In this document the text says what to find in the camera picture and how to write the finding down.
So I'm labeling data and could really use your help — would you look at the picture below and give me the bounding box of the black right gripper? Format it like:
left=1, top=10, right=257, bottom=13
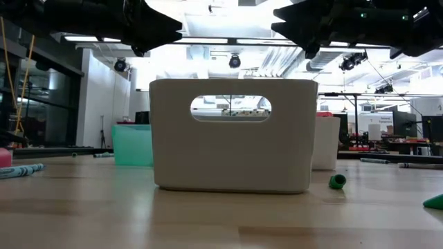
left=271, top=0, right=418, bottom=60

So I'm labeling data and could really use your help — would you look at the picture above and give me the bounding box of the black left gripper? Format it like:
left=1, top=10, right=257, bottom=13
left=81, top=0, right=183, bottom=58

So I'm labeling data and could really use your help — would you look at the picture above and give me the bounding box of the grey plastic bin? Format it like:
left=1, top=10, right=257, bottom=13
left=149, top=78, right=319, bottom=194

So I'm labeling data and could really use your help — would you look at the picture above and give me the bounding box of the light blue crayon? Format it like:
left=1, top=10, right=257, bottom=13
left=0, top=163, right=46, bottom=180

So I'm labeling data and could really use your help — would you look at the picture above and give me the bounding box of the black ceiling spotlight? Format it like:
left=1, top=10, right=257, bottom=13
left=374, top=84, right=395, bottom=95
left=340, top=50, right=369, bottom=72

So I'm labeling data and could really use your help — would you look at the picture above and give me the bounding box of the black background box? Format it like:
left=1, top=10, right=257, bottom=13
left=134, top=111, right=151, bottom=125

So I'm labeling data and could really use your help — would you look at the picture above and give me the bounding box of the black background stand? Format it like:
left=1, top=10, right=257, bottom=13
left=318, top=91, right=363, bottom=146

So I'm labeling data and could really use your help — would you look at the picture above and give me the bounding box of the black tripod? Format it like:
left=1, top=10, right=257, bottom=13
left=99, top=116, right=108, bottom=149

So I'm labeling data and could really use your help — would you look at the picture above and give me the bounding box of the green plastic bin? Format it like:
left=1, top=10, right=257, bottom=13
left=110, top=124, right=154, bottom=167

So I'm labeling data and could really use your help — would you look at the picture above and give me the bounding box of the white plastic bin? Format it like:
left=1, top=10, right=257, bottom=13
left=311, top=116, right=341, bottom=171

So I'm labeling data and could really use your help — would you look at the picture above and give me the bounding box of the white sign board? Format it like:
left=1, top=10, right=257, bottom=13
left=358, top=111, right=394, bottom=132

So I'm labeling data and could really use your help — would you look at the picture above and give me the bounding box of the white box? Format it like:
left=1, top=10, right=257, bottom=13
left=368, top=123, right=382, bottom=141

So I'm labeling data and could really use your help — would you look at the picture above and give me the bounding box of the black computer monitor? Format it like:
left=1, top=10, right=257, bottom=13
left=392, top=110, right=418, bottom=138
left=421, top=115, right=443, bottom=143

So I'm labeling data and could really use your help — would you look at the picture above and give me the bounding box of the cluttered background workbench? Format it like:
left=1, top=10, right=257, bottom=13
left=338, top=127, right=443, bottom=157

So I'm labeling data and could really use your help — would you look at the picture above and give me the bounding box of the yellow cable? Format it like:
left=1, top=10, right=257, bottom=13
left=0, top=17, right=36, bottom=136

